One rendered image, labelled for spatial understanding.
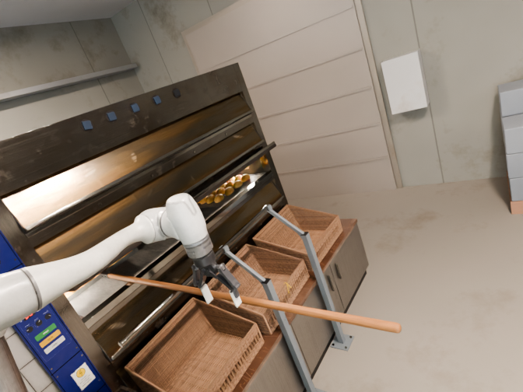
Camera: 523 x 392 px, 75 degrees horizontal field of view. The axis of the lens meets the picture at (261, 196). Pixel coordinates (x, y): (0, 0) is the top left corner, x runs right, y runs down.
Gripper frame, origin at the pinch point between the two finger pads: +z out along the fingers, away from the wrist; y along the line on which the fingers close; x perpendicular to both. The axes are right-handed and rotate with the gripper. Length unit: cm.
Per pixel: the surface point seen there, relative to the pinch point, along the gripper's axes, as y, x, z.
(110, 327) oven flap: -91, -1, 26
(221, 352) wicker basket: -60, 32, 72
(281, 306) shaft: 14.1, 12.0, 11.4
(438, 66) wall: 39, 362, -14
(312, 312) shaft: 27.2, 11.1, 11.4
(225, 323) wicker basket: -63, 46, 63
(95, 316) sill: -89, -6, 15
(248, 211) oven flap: -81, 125, 26
